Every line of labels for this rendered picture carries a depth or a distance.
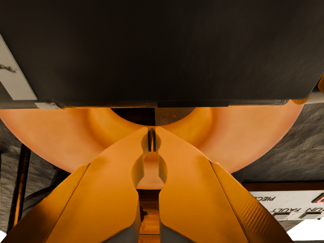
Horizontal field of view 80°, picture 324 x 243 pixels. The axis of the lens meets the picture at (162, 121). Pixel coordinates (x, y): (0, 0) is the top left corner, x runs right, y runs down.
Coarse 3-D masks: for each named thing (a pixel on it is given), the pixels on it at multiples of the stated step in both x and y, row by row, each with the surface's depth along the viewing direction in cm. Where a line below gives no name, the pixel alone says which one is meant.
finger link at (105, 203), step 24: (120, 144) 10; (144, 144) 11; (96, 168) 9; (120, 168) 9; (96, 192) 8; (120, 192) 8; (72, 216) 7; (96, 216) 7; (120, 216) 7; (48, 240) 6; (72, 240) 6; (96, 240) 6; (120, 240) 6
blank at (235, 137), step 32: (32, 128) 10; (64, 128) 10; (96, 128) 11; (128, 128) 14; (192, 128) 13; (224, 128) 10; (256, 128) 10; (288, 128) 10; (64, 160) 12; (224, 160) 13
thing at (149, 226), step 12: (144, 192) 23; (156, 192) 23; (36, 204) 26; (144, 204) 22; (156, 204) 22; (144, 216) 21; (156, 216) 21; (144, 228) 20; (156, 228) 20; (144, 240) 18; (156, 240) 18
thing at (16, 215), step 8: (24, 152) 22; (0, 160) 23; (24, 160) 21; (0, 168) 23; (24, 168) 21; (16, 176) 20; (24, 176) 21; (16, 184) 20; (24, 184) 20; (16, 192) 20; (24, 192) 20; (16, 200) 19; (16, 208) 19; (16, 216) 19; (8, 224) 18; (8, 232) 18
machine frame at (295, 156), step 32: (0, 128) 21; (320, 128) 22; (32, 160) 34; (256, 160) 36; (288, 160) 36; (320, 160) 36; (0, 192) 43; (32, 192) 43; (0, 224) 57; (288, 224) 62
